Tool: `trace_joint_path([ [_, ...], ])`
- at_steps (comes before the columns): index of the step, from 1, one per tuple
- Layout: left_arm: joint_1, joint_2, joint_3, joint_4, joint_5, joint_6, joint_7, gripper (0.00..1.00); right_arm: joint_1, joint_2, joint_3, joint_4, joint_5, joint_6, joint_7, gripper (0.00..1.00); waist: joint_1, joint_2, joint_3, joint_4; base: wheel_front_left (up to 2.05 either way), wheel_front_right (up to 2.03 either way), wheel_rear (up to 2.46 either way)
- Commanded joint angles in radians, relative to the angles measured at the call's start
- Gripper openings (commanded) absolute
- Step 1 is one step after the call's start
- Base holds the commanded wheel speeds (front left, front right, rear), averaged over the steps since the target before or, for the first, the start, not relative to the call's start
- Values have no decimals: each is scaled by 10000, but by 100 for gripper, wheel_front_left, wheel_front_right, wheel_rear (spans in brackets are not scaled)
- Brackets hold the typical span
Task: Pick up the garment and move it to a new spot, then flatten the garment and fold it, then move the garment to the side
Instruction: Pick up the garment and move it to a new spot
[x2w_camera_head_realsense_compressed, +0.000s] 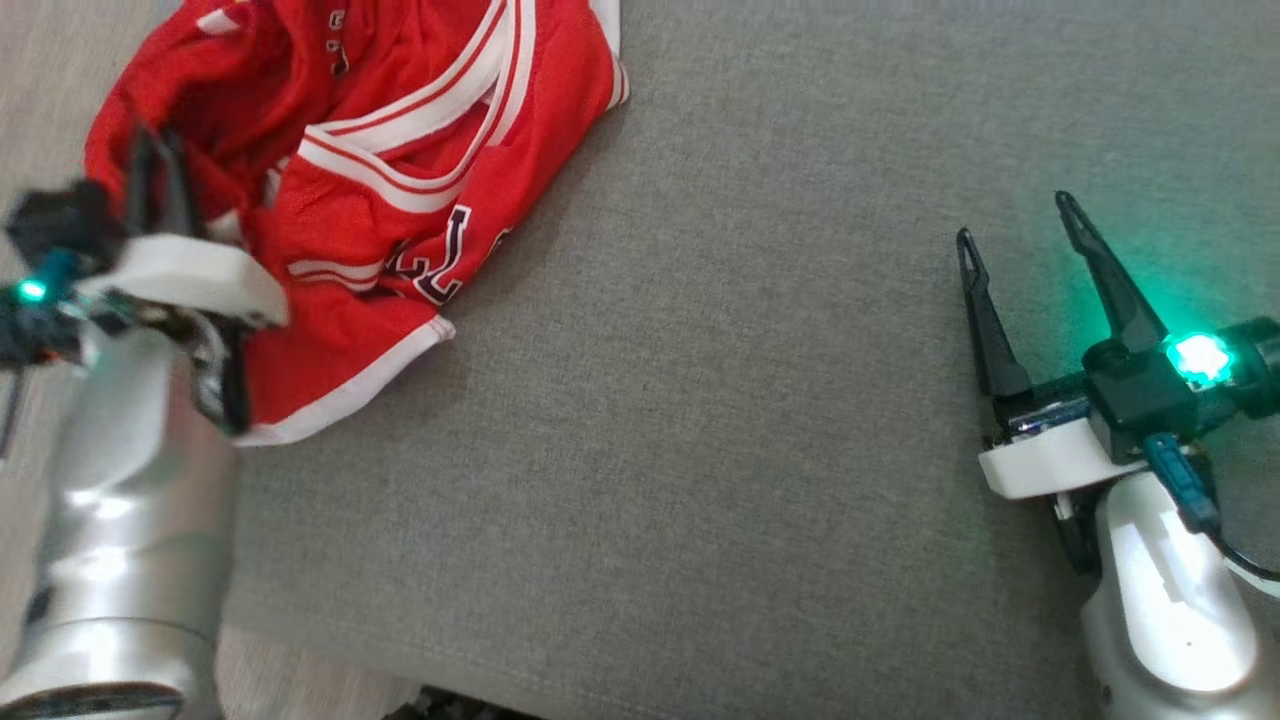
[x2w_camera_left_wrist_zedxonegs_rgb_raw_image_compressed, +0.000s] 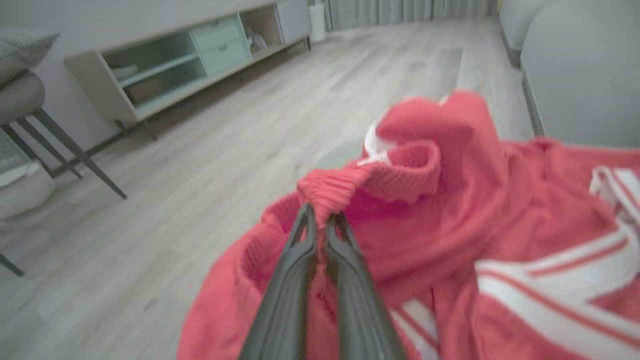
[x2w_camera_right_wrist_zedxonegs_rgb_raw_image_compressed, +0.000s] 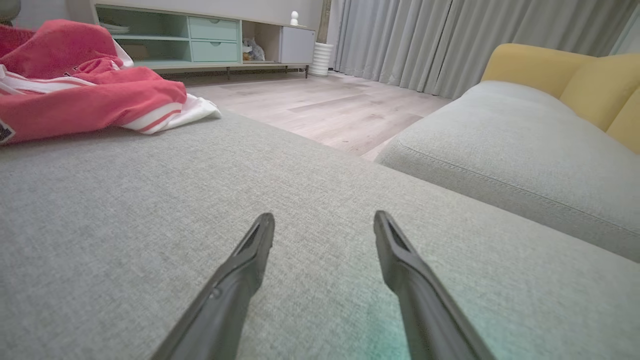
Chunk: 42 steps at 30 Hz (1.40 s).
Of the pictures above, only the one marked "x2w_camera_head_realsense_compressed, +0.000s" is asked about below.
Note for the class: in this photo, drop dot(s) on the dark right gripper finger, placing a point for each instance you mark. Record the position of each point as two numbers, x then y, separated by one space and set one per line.
1115 285
995 340

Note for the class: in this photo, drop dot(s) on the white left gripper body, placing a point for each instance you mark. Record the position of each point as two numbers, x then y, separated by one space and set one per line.
190 272

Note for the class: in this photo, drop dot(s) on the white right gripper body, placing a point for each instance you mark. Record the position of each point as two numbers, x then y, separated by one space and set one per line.
1050 455

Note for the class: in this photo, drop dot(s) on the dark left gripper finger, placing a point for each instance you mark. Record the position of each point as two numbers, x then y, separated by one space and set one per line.
180 195
143 190

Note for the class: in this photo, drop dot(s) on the red white basketball jersey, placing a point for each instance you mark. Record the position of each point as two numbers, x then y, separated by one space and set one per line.
560 90

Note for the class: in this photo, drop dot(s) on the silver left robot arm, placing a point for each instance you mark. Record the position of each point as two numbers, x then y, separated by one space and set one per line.
130 520

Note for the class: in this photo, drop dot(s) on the dark robot base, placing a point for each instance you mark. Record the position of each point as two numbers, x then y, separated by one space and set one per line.
460 705

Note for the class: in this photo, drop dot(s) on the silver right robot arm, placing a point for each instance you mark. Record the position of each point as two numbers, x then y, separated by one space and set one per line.
1170 610

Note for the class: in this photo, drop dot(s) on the wide grey sofa seat cushion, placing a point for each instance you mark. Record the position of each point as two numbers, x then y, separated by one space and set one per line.
720 420

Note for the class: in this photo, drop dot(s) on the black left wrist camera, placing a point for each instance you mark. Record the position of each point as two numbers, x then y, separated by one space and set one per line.
65 225

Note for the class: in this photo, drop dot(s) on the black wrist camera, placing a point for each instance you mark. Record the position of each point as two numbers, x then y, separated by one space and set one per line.
65 225
1135 395

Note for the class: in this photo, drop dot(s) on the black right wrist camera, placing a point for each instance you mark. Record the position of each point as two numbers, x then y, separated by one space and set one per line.
1135 395

